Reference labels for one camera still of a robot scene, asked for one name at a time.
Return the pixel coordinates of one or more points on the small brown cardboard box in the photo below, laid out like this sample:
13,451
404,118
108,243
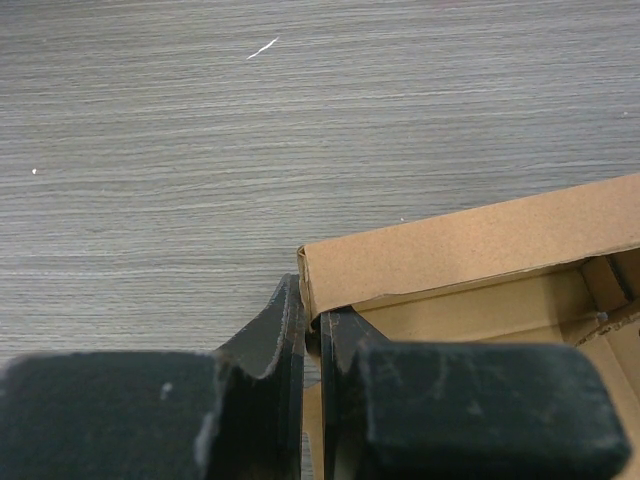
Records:
556,268

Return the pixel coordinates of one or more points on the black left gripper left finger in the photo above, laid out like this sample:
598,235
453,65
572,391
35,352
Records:
232,413

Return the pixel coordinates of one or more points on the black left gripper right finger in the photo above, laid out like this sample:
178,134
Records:
442,410

